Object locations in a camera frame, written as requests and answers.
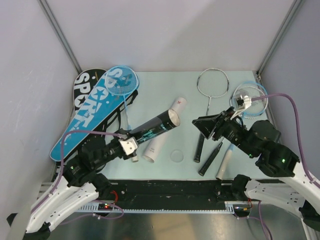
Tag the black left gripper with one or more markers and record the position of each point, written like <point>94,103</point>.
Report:
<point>121,155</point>

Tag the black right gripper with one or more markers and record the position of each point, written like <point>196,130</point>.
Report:
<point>215,123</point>

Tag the black shuttlecock tube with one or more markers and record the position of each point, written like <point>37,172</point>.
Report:
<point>155,127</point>

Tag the white shuttlecock tube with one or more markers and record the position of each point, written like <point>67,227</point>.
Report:
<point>156,144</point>

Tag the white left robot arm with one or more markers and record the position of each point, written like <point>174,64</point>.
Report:
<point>78,183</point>

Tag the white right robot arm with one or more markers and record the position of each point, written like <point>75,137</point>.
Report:
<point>273,159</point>

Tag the white racket black grip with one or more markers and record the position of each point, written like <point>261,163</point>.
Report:
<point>212,83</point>

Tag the clear black tube lid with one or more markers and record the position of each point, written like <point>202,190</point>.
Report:
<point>177,156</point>

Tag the blue sport racket cover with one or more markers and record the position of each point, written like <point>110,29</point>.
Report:
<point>93,107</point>

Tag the blue racket white grip right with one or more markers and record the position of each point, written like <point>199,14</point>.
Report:
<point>253,90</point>

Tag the blue racket white grip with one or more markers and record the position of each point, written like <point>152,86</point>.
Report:
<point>253,90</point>
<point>122,81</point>

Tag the blue racket white grip left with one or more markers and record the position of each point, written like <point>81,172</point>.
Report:
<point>122,81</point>

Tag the black sport racket cover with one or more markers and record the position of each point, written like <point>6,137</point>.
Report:
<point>94,141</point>

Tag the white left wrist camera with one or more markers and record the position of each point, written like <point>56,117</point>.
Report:
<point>129,145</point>

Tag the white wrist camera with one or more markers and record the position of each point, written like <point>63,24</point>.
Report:
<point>241,104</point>
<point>129,145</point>

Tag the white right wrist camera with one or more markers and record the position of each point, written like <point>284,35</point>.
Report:
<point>241,104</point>

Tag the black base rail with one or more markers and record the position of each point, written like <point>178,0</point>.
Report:
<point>171,195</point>

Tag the grey aluminium frame post right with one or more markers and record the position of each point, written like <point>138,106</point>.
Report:
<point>280,34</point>

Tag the grey aluminium frame post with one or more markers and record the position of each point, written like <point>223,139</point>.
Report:
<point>280,34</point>
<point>49,14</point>

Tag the grey aluminium frame post left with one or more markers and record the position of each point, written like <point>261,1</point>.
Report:
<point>49,14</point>

